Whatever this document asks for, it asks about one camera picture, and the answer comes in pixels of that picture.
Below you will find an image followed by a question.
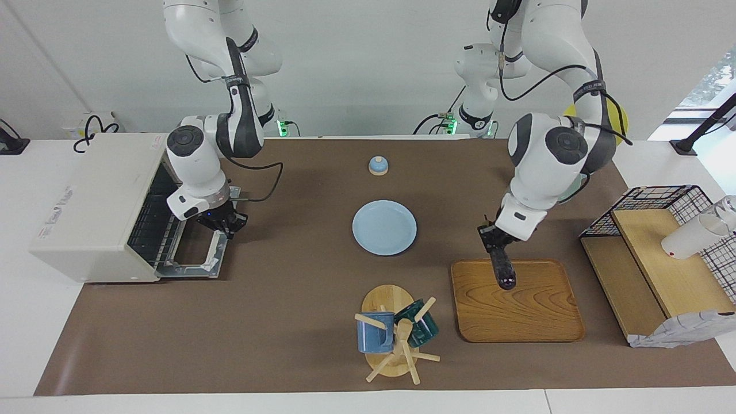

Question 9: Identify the black left base cable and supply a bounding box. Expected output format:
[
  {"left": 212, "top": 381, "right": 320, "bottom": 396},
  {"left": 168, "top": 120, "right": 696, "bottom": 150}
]
[{"left": 413, "top": 86, "right": 467, "bottom": 136}]

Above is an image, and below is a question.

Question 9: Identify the blue mug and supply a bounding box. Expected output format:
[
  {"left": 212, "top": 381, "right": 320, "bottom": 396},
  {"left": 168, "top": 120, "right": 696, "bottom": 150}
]
[{"left": 356, "top": 312, "right": 396, "bottom": 354}]

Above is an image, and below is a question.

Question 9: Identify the wooden step shelf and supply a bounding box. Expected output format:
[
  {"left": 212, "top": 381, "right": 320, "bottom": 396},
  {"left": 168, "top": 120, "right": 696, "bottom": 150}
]
[{"left": 581, "top": 208, "right": 735, "bottom": 344}]

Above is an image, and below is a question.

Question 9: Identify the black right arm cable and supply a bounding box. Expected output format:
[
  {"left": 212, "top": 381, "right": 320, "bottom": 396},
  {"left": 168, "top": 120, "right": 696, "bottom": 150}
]
[{"left": 184, "top": 52, "right": 284, "bottom": 203}]

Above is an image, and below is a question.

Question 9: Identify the pale green plate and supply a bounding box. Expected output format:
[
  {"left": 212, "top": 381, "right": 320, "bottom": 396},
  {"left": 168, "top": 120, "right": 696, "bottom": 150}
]
[{"left": 559, "top": 171, "right": 591, "bottom": 205}]

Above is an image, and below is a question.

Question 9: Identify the dark purple eggplant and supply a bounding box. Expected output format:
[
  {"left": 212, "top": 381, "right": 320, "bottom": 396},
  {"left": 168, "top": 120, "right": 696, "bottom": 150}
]
[{"left": 489, "top": 247, "right": 517, "bottom": 290}]

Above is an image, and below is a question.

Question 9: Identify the glass oven door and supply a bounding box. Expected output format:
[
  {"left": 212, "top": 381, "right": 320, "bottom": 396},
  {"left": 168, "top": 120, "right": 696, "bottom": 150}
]
[{"left": 154, "top": 185, "right": 242, "bottom": 281}]

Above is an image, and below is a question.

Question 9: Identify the white toaster oven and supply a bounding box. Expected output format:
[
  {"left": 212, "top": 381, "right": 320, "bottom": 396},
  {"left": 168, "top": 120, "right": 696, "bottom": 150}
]
[{"left": 29, "top": 133, "right": 231, "bottom": 283}]

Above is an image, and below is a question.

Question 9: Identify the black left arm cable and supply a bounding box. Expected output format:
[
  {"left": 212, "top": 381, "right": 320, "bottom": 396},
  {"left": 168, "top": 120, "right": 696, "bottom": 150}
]
[{"left": 498, "top": 51, "right": 633, "bottom": 145}]

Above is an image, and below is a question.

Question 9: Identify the clear glass cup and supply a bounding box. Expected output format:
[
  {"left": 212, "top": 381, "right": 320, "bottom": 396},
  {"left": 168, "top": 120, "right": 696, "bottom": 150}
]
[{"left": 713, "top": 195, "right": 736, "bottom": 231}]

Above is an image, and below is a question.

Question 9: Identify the white cup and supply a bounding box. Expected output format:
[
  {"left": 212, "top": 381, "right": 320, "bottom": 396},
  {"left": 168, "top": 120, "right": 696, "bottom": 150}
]
[{"left": 661, "top": 214, "right": 730, "bottom": 260}]

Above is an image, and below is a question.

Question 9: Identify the wooden mug tree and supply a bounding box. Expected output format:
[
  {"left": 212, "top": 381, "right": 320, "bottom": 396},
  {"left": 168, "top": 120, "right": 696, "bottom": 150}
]
[{"left": 354, "top": 284, "right": 441, "bottom": 385}]

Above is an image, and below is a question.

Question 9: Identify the black oven power cord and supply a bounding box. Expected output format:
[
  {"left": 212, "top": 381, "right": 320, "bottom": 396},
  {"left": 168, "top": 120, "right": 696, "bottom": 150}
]
[{"left": 73, "top": 114, "right": 120, "bottom": 153}]

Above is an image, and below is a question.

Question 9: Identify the light blue plate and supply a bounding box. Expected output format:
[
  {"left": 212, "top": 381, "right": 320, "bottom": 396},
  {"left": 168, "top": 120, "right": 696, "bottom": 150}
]
[{"left": 352, "top": 200, "right": 418, "bottom": 256}]

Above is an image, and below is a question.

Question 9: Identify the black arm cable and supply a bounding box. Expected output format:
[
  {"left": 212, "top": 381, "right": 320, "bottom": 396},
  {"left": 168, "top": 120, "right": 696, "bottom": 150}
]
[
  {"left": 184, "top": 52, "right": 284, "bottom": 203},
  {"left": 498, "top": 51, "right": 633, "bottom": 145}
]

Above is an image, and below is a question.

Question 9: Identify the brown table mat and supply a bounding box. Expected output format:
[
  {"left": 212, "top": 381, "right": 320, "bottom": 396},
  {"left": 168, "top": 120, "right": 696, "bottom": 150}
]
[{"left": 33, "top": 137, "right": 736, "bottom": 396}]

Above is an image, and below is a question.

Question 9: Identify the yellow plate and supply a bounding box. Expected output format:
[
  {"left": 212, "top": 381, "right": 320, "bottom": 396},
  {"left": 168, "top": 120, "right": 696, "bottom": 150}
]
[{"left": 563, "top": 103, "right": 629, "bottom": 145}]

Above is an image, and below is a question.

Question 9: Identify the black angled stand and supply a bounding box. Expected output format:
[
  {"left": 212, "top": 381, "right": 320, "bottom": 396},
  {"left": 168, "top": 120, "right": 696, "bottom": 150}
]
[{"left": 669, "top": 92, "right": 736, "bottom": 156}]

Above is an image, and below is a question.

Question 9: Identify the black wire basket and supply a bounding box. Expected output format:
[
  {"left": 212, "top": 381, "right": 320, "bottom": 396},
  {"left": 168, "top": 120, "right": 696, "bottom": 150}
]
[{"left": 579, "top": 185, "right": 736, "bottom": 305}]

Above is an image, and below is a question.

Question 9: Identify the wire mesh wooden shelf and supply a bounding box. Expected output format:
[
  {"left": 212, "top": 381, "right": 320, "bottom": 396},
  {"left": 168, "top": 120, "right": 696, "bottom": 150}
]
[{"left": 628, "top": 309, "right": 736, "bottom": 349}]

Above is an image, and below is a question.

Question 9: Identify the wooden serving tray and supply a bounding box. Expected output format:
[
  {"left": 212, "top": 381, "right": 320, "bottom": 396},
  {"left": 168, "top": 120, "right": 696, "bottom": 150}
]
[{"left": 450, "top": 258, "right": 586, "bottom": 344}]

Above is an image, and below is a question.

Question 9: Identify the metal oven wire rack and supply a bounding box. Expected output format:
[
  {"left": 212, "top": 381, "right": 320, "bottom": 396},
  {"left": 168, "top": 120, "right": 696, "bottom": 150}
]
[{"left": 128, "top": 167, "right": 186, "bottom": 268}]

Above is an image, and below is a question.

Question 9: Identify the dark green mug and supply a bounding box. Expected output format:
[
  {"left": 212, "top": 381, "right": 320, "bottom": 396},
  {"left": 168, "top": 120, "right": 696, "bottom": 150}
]
[{"left": 394, "top": 299, "right": 439, "bottom": 348}]

